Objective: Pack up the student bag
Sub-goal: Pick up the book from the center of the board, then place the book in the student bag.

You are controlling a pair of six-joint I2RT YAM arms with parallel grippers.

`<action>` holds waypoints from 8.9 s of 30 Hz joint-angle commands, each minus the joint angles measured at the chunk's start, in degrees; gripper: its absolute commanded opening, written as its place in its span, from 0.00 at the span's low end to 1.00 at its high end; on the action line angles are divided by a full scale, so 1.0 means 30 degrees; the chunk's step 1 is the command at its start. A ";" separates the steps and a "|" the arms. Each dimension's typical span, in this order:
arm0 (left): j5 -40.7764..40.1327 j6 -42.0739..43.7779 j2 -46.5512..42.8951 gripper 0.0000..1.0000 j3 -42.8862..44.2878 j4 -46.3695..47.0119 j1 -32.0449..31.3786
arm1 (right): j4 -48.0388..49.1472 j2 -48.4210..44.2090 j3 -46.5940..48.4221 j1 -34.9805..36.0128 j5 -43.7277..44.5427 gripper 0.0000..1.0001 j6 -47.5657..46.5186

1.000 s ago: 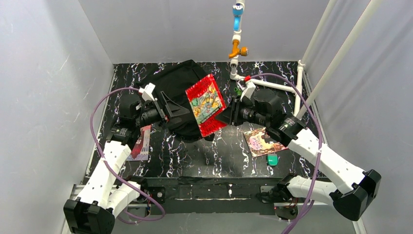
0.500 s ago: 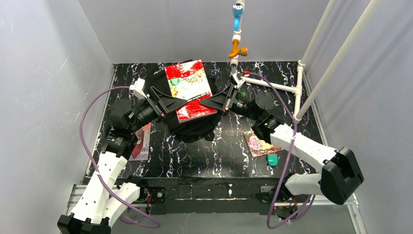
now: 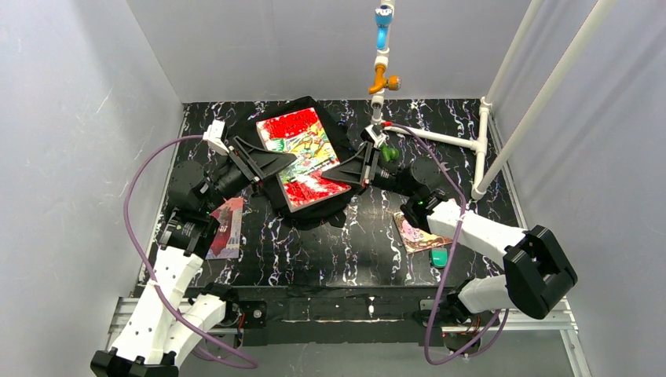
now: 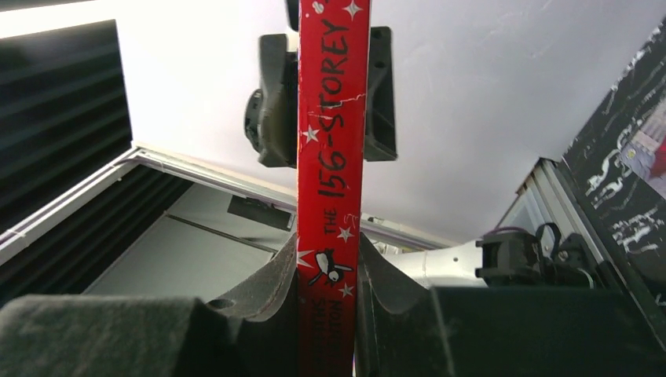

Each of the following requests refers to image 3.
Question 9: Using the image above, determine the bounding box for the black backpack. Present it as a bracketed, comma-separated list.
[229, 96, 357, 229]

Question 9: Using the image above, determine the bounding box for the red Treehouse paperback book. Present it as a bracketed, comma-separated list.
[256, 107, 351, 212]

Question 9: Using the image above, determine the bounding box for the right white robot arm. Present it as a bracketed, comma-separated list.
[322, 141, 578, 323]

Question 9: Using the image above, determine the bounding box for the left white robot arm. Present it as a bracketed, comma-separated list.
[90, 137, 295, 376]

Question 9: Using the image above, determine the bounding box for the green and white pipe fitting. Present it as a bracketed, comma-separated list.
[379, 145, 400, 163]

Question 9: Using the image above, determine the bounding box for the silver open-end wrench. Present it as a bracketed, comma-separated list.
[437, 163, 449, 174]

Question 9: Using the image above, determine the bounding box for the thin pink illustrated book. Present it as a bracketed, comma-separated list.
[206, 197, 243, 260]

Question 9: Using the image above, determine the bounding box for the pink picture book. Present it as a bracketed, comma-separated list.
[393, 212, 452, 254]

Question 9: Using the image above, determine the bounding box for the orange tap valve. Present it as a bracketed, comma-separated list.
[368, 63, 401, 94]

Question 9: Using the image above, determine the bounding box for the small teal box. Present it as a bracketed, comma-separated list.
[430, 248, 448, 269]

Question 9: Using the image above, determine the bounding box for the blue pipe valve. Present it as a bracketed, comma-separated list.
[375, 4, 393, 50]

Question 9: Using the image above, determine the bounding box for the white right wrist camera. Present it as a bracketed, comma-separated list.
[361, 124, 388, 149]

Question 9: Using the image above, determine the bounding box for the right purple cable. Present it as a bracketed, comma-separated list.
[382, 122, 511, 366]

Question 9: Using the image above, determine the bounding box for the purple cable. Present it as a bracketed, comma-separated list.
[382, 122, 511, 366]
[122, 134, 260, 371]

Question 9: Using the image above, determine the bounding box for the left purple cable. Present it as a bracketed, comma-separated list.
[122, 134, 260, 371]

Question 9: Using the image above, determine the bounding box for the white PVC pipe frame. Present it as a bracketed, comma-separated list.
[370, 1, 616, 201]

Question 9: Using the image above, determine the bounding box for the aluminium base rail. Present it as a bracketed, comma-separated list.
[109, 287, 591, 376]

